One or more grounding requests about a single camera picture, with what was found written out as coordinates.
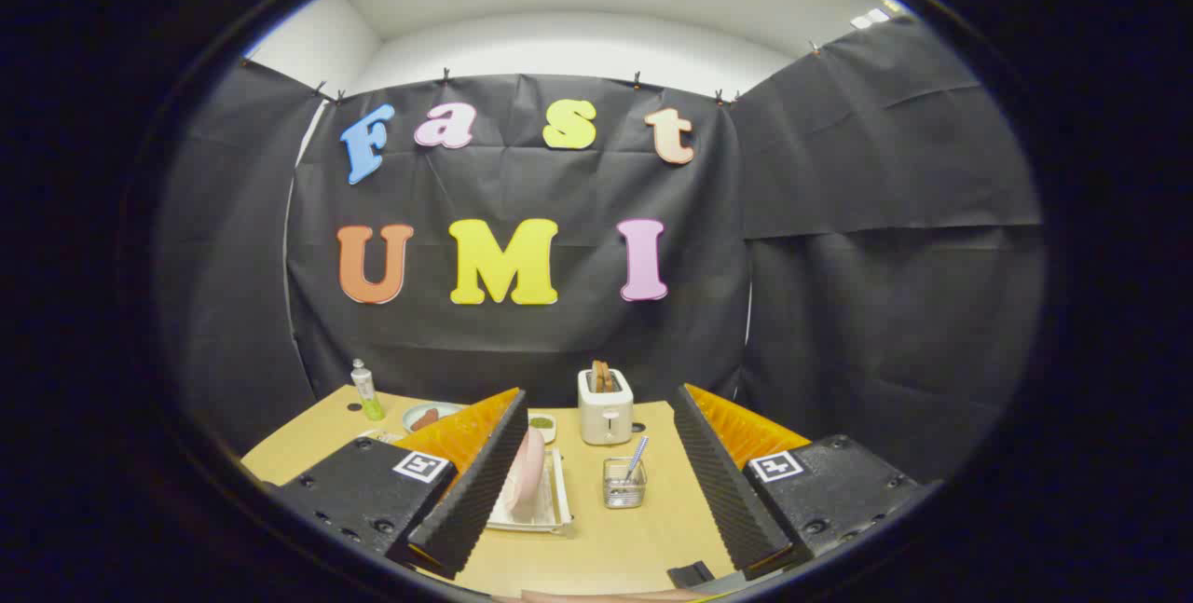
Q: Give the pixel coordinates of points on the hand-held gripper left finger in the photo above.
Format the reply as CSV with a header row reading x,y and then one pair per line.
x,y
475,500

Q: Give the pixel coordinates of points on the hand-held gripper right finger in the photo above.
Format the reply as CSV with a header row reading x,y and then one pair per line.
x,y
722,491

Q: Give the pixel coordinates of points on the pink plate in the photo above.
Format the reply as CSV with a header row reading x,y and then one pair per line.
x,y
527,477

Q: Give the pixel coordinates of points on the white divided bean dish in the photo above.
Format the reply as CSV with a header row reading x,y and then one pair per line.
x,y
542,435

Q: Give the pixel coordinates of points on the light green plate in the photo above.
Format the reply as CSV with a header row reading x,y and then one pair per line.
x,y
447,410

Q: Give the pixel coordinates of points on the black table clamp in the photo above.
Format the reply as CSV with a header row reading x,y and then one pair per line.
x,y
690,573

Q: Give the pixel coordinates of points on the brown meat piece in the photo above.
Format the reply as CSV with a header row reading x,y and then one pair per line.
x,y
425,418

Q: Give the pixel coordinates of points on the white toaster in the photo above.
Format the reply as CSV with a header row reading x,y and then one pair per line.
x,y
606,417

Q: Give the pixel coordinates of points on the green liquid bottle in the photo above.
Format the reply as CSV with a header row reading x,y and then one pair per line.
x,y
366,390

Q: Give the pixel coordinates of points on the black backdrop cloth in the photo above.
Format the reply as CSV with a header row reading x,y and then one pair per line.
x,y
839,305

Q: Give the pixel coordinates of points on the small ceiling light panel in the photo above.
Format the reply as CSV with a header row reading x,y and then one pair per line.
x,y
870,19

